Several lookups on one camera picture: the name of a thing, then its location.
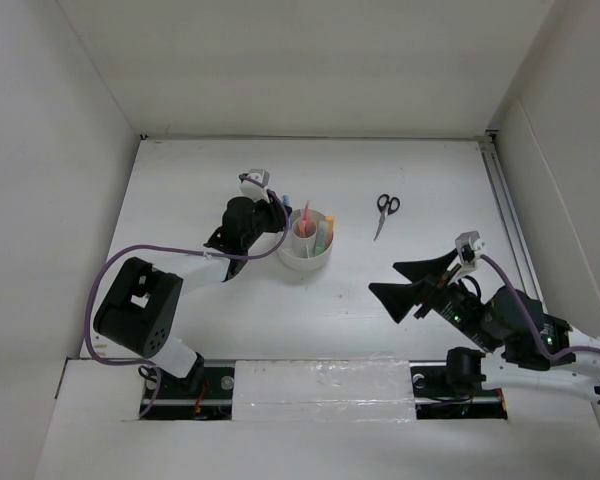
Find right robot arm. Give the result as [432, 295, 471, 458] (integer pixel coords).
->
[368, 247, 600, 417]

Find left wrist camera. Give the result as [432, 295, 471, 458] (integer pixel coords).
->
[239, 169, 270, 201]

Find pink highlighter pen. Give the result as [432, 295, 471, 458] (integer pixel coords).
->
[301, 201, 311, 220]

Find black handled scissors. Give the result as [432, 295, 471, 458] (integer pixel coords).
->
[374, 194, 401, 240]

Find green highlighter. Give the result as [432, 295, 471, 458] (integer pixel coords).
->
[313, 220, 329, 257]

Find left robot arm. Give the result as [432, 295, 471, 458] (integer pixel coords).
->
[92, 192, 292, 397]

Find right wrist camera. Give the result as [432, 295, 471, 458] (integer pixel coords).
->
[453, 231, 486, 280]

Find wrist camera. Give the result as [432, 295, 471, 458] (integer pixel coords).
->
[453, 231, 486, 280]
[239, 169, 270, 201]

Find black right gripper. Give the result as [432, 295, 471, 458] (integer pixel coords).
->
[366, 248, 497, 352]

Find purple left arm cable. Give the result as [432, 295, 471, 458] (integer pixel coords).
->
[83, 172, 291, 416]

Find orange highlighter marker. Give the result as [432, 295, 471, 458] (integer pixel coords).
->
[325, 216, 335, 248]

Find white round divided organizer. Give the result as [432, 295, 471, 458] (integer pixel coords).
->
[277, 209, 333, 272]

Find front mounting rail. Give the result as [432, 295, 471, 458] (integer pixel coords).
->
[139, 359, 508, 424]

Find aluminium rail at right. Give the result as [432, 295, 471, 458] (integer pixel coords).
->
[476, 130, 548, 313]

